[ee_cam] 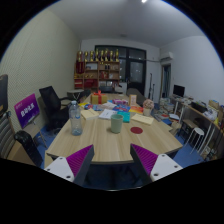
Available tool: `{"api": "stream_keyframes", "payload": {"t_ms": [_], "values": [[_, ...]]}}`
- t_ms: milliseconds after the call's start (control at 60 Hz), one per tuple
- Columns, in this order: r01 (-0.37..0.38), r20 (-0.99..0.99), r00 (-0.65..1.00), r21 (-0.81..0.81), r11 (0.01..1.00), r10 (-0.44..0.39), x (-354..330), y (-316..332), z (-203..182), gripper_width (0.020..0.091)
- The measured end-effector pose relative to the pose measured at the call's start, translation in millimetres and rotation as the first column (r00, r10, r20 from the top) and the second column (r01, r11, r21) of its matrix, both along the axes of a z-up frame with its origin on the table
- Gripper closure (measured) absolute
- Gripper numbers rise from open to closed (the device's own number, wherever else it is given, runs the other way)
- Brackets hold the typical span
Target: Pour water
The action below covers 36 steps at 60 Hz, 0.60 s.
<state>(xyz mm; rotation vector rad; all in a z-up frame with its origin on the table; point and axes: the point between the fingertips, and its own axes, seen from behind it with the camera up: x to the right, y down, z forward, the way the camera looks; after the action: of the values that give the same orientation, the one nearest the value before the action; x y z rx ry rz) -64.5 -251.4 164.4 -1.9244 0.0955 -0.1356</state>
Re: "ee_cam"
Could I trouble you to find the wooden shelf unit with trophies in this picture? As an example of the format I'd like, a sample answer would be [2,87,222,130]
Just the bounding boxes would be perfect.
[73,48,121,90]

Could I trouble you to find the clear plastic water bottle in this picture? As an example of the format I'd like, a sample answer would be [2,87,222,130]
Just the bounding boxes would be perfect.
[68,100,83,136]

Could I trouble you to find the white air conditioner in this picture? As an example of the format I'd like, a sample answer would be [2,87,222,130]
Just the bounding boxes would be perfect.
[159,51,175,62]

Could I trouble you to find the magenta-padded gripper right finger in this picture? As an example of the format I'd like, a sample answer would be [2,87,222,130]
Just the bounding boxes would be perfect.
[129,143,184,186]

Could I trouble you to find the black computer monitor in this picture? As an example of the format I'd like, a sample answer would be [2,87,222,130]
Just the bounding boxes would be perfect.
[172,84,186,98]

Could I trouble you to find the small round side table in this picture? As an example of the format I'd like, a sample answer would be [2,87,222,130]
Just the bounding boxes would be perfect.
[66,88,85,101]

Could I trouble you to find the blue and red book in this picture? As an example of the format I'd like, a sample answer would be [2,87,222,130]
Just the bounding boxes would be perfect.
[112,104,131,113]

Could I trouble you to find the white round stool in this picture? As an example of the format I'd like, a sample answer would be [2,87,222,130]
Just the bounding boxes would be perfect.
[184,127,205,155]

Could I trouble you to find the grey striped office chair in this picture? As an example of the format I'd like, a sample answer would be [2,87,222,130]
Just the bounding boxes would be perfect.
[0,73,44,168]

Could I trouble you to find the blue picture book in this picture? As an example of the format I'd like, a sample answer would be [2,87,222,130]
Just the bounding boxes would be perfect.
[83,103,105,112]

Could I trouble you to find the pink box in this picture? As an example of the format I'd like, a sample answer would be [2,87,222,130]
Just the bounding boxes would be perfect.
[112,98,129,106]

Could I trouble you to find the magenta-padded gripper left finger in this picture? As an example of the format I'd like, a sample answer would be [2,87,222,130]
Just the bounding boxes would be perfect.
[43,143,95,187]

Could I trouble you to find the yellow gift box red ribbon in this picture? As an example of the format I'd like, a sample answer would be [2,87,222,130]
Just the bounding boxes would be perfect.
[90,90,108,105]

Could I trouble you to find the cluttered wooden side desk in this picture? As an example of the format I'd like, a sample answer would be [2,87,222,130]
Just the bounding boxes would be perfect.
[169,94,224,159]

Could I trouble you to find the cream book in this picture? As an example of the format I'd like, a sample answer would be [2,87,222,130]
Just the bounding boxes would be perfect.
[80,108,100,121]
[130,113,155,126]

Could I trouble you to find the pink flowers in pot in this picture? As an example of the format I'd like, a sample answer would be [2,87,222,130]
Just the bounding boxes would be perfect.
[142,98,155,117]

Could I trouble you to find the orange book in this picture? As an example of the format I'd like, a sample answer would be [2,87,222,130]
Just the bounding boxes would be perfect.
[128,105,144,115]

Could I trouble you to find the pale green cup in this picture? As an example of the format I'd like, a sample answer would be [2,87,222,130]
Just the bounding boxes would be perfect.
[110,114,124,134]

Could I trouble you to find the purple sign board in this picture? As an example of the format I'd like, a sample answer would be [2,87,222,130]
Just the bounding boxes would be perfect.
[13,93,41,130]

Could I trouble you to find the black office chair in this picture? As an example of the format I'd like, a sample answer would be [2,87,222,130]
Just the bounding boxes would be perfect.
[38,85,71,132]

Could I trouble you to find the flat round red coaster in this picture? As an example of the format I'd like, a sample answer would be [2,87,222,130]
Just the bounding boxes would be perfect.
[130,126,144,135]

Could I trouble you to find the small orange carton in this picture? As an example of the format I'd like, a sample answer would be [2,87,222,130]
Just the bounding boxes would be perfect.
[128,94,138,107]

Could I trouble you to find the white printed booklet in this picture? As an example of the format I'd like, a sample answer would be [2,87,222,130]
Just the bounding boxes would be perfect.
[98,108,118,121]

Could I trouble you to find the dark glass door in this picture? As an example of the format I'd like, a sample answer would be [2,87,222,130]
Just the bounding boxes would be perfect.
[94,45,148,96]

